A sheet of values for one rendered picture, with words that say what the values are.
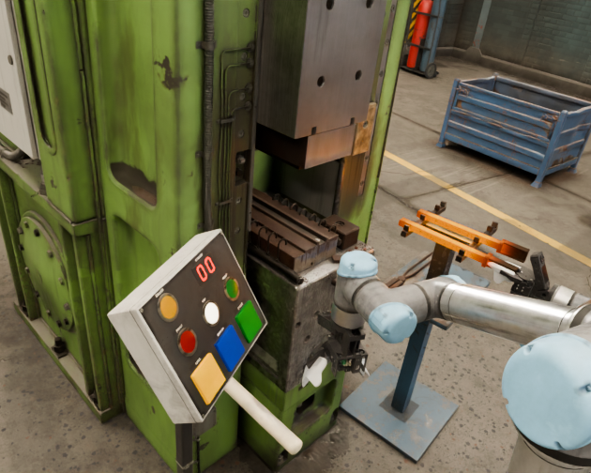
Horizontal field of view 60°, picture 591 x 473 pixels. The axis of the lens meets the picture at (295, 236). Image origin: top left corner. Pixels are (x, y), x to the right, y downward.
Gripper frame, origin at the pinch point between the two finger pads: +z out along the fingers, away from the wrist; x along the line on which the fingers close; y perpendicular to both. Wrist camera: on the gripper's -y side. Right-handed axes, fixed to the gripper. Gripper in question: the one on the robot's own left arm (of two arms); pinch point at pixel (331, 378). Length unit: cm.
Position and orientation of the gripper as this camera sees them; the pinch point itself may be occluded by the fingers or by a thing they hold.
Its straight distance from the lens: 124.0
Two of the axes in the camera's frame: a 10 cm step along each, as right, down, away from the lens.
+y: 3.2, 5.1, -8.0
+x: 9.4, -0.9, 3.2
